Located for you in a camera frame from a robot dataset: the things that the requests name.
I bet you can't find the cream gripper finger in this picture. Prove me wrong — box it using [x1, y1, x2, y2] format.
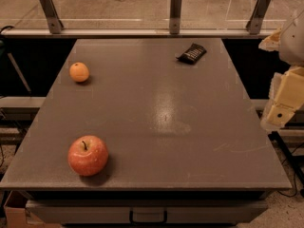
[260, 66, 304, 130]
[258, 28, 281, 51]

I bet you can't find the orange fruit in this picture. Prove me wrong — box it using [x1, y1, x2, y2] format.
[69, 63, 89, 83]

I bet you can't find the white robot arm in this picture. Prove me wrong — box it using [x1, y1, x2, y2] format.
[258, 7, 304, 130]

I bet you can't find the black stand leg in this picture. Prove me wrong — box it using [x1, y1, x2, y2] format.
[268, 131, 304, 198]

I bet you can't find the clear acrylic barrier panel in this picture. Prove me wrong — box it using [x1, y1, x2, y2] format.
[0, 0, 304, 30]

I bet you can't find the red apple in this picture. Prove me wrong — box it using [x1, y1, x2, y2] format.
[67, 135, 109, 177]

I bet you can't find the cardboard box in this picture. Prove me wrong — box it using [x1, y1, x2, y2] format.
[4, 191, 62, 228]

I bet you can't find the right metal bracket post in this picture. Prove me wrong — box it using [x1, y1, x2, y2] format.
[246, 0, 272, 35]

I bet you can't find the metal bracket post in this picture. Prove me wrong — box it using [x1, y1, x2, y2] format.
[169, 0, 182, 34]
[246, 0, 272, 35]
[39, 0, 64, 34]

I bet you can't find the black cable on floor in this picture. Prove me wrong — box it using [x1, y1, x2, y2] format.
[278, 142, 304, 199]

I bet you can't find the middle metal bracket post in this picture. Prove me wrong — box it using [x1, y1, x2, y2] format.
[169, 0, 182, 34]

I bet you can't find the grey drawer with handle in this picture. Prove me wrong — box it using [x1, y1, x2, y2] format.
[26, 200, 268, 225]

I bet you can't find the left metal bracket post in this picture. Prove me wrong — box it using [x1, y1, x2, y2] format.
[39, 0, 64, 34]

